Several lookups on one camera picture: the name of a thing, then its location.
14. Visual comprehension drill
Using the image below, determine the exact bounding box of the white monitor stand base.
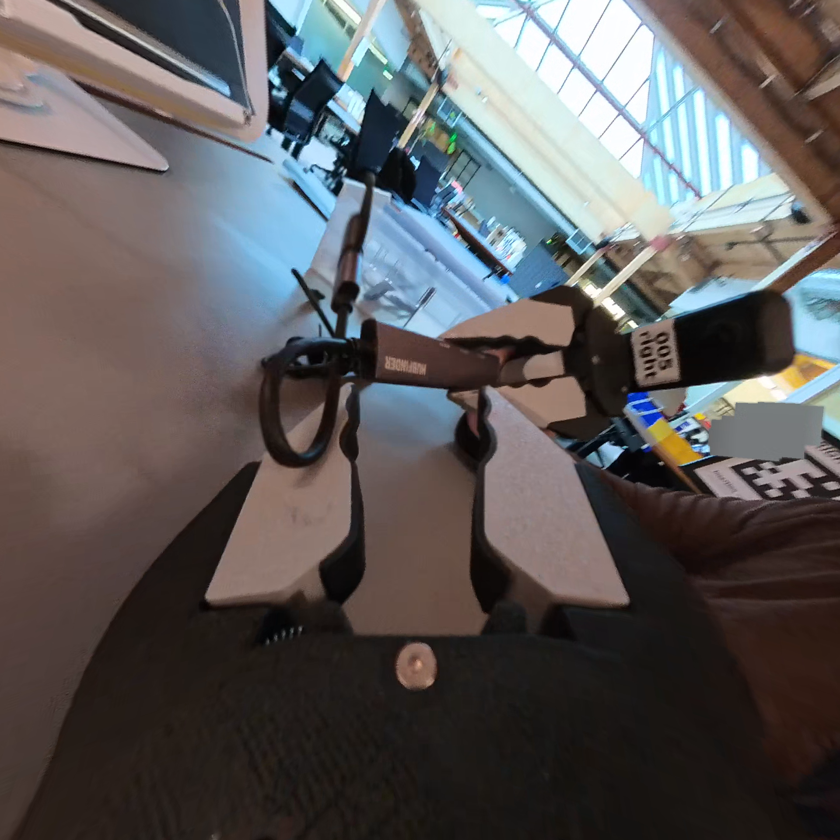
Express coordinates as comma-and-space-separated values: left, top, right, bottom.
0, 64, 170, 173

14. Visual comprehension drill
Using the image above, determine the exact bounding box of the short black hub cable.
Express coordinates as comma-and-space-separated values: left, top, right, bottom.
259, 336, 363, 468

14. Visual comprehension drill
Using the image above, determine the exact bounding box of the computer monitor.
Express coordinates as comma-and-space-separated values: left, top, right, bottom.
0, 0, 270, 143

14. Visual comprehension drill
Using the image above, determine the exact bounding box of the black and white tag board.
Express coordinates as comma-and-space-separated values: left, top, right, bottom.
694, 441, 840, 504

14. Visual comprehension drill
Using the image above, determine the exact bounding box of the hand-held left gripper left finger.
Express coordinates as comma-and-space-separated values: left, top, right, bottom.
205, 381, 366, 608

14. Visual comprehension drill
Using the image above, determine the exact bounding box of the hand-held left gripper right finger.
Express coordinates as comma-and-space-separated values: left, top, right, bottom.
449, 386, 631, 615

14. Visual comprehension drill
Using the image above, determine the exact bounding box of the black usb-c cable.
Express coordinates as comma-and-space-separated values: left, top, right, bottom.
290, 171, 379, 342

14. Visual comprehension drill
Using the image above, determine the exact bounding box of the black office chair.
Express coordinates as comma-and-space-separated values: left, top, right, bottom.
283, 58, 344, 158
394, 148, 442, 211
341, 88, 409, 191

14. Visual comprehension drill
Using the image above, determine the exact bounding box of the clear plastic bin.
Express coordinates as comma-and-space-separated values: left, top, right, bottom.
308, 178, 521, 330

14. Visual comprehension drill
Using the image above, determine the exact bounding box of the dark grey usb hub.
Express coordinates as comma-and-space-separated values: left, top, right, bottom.
360, 319, 509, 392

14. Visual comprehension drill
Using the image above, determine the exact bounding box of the yellow box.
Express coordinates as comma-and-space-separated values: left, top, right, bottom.
646, 419, 704, 468

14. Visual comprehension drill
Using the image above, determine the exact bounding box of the person's brown sweater torso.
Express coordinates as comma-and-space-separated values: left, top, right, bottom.
602, 471, 840, 791

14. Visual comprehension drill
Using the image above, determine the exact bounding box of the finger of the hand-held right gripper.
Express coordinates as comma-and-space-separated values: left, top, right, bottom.
441, 285, 593, 350
492, 350, 593, 439

